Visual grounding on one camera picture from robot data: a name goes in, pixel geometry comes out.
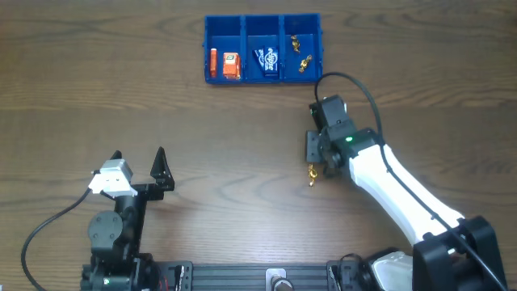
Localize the blue tray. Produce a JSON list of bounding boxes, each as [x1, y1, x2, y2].
[[204, 13, 324, 85]]

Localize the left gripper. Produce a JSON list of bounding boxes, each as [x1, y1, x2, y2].
[[110, 146, 175, 200]]

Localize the blue candy pack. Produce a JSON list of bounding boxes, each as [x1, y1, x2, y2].
[[252, 48, 267, 70], [263, 46, 280, 77]]

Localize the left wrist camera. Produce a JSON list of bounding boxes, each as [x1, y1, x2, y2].
[[87, 158, 139, 199]]

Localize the mounting rail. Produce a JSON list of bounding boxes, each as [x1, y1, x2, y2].
[[80, 260, 379, 291]]

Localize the wide orange candy box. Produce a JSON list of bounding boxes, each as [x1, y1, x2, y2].
[[222, 51, 242, 80]]

